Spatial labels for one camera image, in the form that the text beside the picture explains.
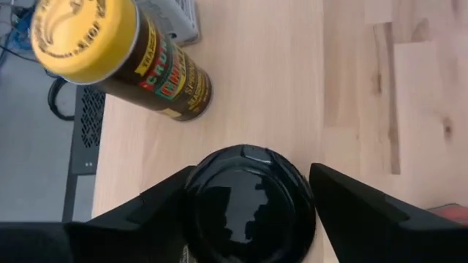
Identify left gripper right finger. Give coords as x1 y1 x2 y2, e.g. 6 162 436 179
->
310 162 468 263

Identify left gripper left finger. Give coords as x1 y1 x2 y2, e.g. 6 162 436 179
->
0 166 198 263

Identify black-lid spice jar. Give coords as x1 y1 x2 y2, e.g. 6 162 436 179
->
182 144 317 263

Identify yellow-lid crunchy onion jar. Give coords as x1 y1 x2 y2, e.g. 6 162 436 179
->
29 0 214 122

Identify white-lid bagel sesame jar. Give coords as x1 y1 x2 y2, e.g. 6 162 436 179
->
134 0 201 47

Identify black coiled floor cable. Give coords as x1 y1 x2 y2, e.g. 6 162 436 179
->
46 75 78 122

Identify blue coiled cable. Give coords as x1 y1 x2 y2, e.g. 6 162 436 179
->
0 7 36 50

